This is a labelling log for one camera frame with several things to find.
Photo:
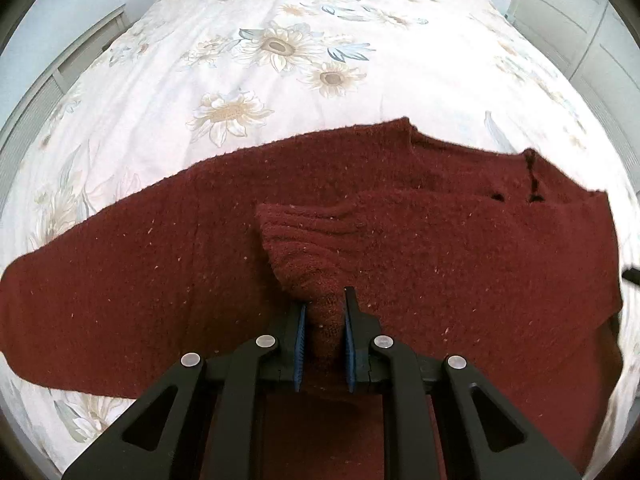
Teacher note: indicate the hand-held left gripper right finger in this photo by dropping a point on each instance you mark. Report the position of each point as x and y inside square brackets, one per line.
[348, 350]

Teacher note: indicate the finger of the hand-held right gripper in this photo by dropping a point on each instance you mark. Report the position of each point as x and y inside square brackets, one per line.
[632, 276]

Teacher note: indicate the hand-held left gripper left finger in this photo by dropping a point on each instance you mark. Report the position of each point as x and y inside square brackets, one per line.
[300, 345]

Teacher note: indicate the dark red knit sweater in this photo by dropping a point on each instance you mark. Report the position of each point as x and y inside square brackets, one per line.
[200, 260]

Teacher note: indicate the floral bed sheet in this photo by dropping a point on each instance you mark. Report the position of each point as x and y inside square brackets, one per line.
[300, 85]

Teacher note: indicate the white wardrobe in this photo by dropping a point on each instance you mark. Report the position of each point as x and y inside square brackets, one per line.
[565, 10]

